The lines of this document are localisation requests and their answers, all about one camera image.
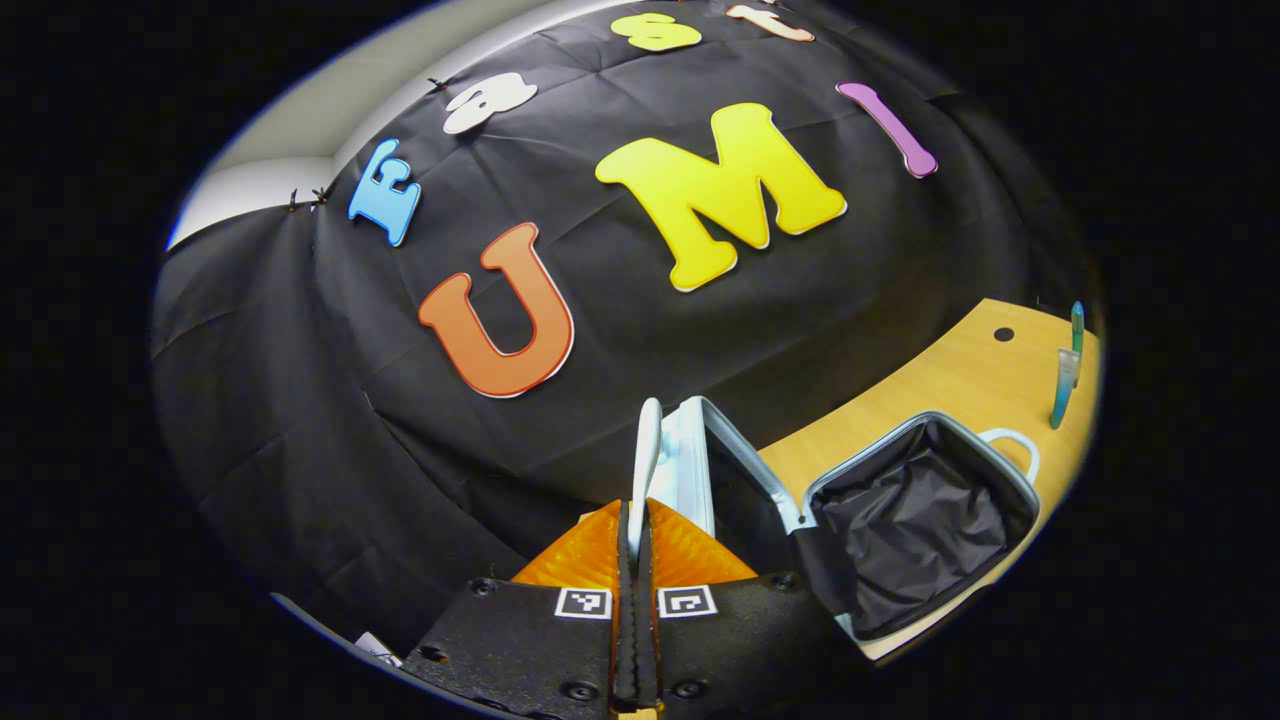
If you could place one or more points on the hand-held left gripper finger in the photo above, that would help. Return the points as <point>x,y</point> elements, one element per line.
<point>648,640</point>
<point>624,640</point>

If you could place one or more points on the light blue suitcase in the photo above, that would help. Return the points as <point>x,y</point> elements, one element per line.
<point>900,520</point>

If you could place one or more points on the frosted blue cream tube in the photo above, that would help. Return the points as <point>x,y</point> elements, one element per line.
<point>1063,395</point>

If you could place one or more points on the teal blue-capped bottle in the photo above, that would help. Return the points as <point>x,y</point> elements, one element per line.
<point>1077,325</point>

